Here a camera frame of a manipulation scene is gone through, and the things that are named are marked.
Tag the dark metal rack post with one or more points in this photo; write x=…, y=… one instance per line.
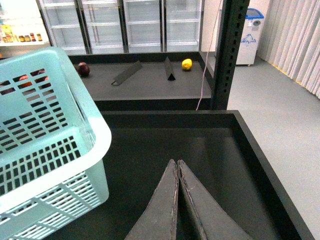
x=232, y=22

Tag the black produce tray back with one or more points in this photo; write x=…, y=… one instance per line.
x=148, y=89

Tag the glass door refrigerator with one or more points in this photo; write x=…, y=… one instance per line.
x=94, y=27

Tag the white shelf with bottles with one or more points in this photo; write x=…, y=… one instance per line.
x=22, y=28

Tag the white blue chest freezer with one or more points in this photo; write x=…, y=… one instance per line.
x=253, y=25

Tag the light blue plastic basket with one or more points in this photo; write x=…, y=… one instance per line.
x=52, y=142

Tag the yellow lemon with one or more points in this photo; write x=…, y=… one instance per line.
x=187, y=65

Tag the black produce tray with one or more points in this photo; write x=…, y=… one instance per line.
x=148, y=89
x=219, y=149

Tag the black triangular divider right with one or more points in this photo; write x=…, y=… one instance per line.
x=169, y=70

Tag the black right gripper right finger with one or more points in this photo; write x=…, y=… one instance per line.
x=206, y=217

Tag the dark red apple right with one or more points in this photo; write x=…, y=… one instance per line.
x=83, y=69

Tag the black divider left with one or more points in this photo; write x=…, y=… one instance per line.
x=124, y=75

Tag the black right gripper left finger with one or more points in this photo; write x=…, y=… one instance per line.
x=160, y=217

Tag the black produce tray front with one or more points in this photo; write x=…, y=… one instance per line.
x=219, y=149

